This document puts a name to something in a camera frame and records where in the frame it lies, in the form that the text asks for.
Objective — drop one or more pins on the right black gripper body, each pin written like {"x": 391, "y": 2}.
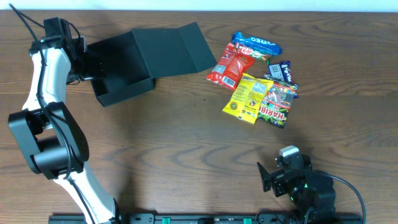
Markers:
{"x": 278, "y": 179}

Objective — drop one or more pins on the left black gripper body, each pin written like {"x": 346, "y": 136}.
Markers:
{"x": 86, "y": 64}

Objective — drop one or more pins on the black cardboard gift box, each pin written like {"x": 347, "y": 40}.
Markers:
{"x": 127, "y": 65}

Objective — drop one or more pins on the Haribo gummy candy bag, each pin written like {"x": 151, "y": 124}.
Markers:
{"x": 275, "y": 106}

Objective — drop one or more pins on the yellow snack bag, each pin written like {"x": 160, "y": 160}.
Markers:
{"x": 246, "y": 100}

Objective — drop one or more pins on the red snack bag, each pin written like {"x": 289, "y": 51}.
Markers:
{"x": 230, "y": 67}

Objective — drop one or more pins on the blue Oreo cookie pack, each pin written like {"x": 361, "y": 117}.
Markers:
{"x": 256, "y": 43}

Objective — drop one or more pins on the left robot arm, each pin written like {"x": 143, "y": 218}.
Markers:
{"x": 48, "y": 136}

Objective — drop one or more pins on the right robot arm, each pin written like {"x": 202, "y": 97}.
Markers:
{"x": 310, "y": 191}

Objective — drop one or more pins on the blue Milka bar wrapper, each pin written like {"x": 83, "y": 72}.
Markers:
{"x": 281, "y": 74}

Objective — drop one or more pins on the red KitKat bar wrapper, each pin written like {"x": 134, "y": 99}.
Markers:
{"x": 252, "y": 53}

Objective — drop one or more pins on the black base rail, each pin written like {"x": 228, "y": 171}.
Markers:
{"x": 150, "y": 218}

